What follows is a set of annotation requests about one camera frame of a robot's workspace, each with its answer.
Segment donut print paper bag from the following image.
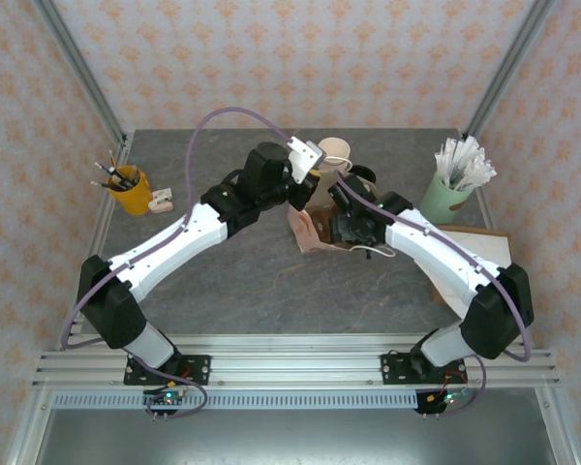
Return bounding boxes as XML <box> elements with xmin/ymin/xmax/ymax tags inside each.
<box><xmin>288</xmin><ymin>154</ymin><xmax>398</xmax><ymax>261</ymax></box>

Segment stack of green paper cups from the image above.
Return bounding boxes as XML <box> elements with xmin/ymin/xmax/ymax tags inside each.
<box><xmin>317</xmin><ymin>137</ymin><xmax>355</xmax><ymax>169</ymax></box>

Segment mint green holder cup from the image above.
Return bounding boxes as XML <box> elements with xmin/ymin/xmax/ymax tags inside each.
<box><xmin>419</xmin><ymin>171</ymin><xmax>475</xmax><ymax>222</ymax></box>

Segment small white pink box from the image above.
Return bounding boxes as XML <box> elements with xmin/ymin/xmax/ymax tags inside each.
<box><xmin>147</xmin><ymin>188</ymin><xmax>174</xmax><ymax>214</ymax></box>

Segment bundle of wrapped straws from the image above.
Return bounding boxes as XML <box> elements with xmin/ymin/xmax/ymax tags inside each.
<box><xmin>434</xmin><ymin>136</ymin><xmax>498</xmax><ymax>191</ymax></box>

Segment white paper napkins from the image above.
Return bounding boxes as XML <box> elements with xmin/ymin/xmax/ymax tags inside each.
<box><xmin>428</xmin><ymin>231</ymin><xmax>517</xmax><ymax>324</ymax></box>

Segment yellow pen cup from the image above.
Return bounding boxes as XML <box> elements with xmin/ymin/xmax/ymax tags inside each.
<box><xmin>107</xmin><ymin>166</ymin><xmax>152</xmax><ymax>217</ymax></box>

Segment right circuit board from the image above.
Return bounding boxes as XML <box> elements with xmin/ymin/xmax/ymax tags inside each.
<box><xmin>425</xmin><ymin>389</ymin><xmax>469</xmax><ymax>406</ymax></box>

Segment circuit board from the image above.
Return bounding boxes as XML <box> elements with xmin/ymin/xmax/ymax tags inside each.
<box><xmin>425</xmin><ymin>389</ymin><xmax>469</xmax><ymax>406</ymax></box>
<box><xmin>142</xmin><ymin>387</ymin><xmax>185</xmax><ymax>408</ymax></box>

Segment grey metal plate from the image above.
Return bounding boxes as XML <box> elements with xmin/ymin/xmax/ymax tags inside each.
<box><xmin>36</xmin><ymin>409</ymin><xmax>548</xmax><ymax>465</ymax></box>

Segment left circuit board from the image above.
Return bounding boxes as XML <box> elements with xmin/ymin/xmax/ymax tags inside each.
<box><xmin>142</xmin><ymin>387</ymin><xmax>185</xmax><ymax>408</ymax></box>

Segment black right mount plate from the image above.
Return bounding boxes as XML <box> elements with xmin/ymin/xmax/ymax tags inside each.
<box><xmin>380</xmin><ymin>355</ymin><xmax>469</xmax><ymax>387</ymax></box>

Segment black mount plate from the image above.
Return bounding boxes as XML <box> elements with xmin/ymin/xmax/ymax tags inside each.
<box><xmin>380</xmin><ymin>355</ymin><xmax>469</xmax><ymax>387</ymax></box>
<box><xmin>123</xmin><ymin>355</ymin><xmax>212</xmax><ymax>387</ymax></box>

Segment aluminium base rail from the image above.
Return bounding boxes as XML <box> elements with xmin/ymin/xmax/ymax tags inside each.
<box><xmin>31</xmin><ymin>333</ymin><xmax>561</xmax><ymax>388</ymax></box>

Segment slotted grey cable duct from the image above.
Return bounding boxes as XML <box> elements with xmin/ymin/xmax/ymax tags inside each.
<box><xmin>52</xmin><ymin>390</ymin><xmax>417</xmax><ymax>411</ymax></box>

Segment black left mount plate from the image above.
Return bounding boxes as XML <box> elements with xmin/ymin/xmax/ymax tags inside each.
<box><xmin>123</xmin><ymin>355</ymin><xmax>212</xmax><ymax>387</ymax></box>

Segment right aluminium frame post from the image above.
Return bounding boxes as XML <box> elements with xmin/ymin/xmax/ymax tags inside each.
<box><xmin>464</xmin><ymin>0</ymin><xmax>558</xmax><ymax>141</ymax></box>

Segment aluminium frame post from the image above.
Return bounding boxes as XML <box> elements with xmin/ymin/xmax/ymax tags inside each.
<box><xmin>464</xmin><ymin>0</ymin><xmax>558</xmax><ymax>141</ymax></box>
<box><xmin>31</xmin><ymin>0</ymin><xmax>127</xmax><ymax>146</ymax></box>

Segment left aluminium frame post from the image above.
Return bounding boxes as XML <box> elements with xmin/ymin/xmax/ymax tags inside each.
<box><xmin>31</xmin><ymin>0</ymin><xmax>127</xmax><ymax>146</ymax></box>

